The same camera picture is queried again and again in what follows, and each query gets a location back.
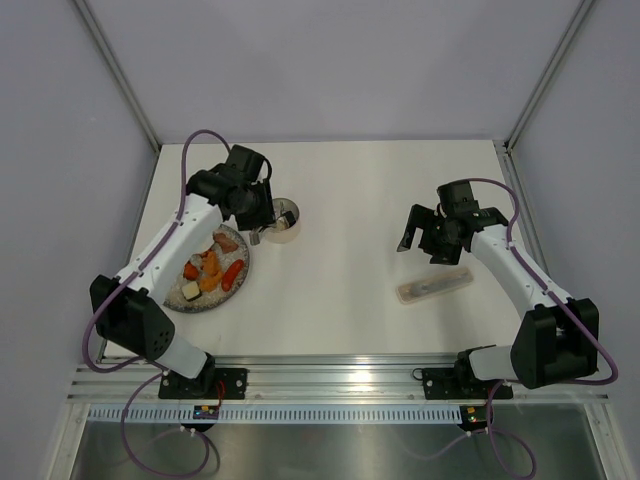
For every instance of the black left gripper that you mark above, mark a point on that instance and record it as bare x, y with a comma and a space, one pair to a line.
265, 215

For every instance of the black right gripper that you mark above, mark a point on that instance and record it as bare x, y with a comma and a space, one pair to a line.
422, 217

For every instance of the round steel bowl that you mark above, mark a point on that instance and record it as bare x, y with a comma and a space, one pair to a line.
288, 235

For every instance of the black white sushi piece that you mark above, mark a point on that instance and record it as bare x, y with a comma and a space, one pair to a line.
288, 219

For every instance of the metal tongs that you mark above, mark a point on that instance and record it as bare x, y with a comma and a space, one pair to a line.
256, 235

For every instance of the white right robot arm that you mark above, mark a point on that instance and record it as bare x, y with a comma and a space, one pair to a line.
557, 338

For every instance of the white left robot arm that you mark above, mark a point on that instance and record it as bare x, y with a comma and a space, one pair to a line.
127, 307

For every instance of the pink meat piece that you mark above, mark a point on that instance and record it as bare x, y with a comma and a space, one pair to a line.
225, 243

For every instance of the clear cutlery case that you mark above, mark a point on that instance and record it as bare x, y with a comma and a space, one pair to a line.
428, 287

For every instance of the red sausage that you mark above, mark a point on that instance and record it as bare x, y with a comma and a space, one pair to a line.
231, 274

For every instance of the orange fried chicken piece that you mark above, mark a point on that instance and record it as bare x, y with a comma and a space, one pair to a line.
212, 273

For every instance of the small red tomato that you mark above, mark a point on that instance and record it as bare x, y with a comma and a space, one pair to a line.
190, 272

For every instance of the grey speckled plate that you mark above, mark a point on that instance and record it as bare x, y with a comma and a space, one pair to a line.
175, 300

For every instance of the white black sushi cube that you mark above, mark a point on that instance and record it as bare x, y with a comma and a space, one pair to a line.
191, 291

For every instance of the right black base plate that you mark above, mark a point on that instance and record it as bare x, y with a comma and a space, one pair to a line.
445, 384

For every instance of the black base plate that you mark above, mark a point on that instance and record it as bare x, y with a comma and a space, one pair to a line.
225, 383
445, 384

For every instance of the aluminium rail frame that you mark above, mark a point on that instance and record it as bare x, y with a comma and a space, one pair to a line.
297, 379

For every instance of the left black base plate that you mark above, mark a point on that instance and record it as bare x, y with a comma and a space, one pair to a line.
225, 383

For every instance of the white slotted cable duct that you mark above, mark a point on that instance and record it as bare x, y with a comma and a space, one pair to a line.
280, 414

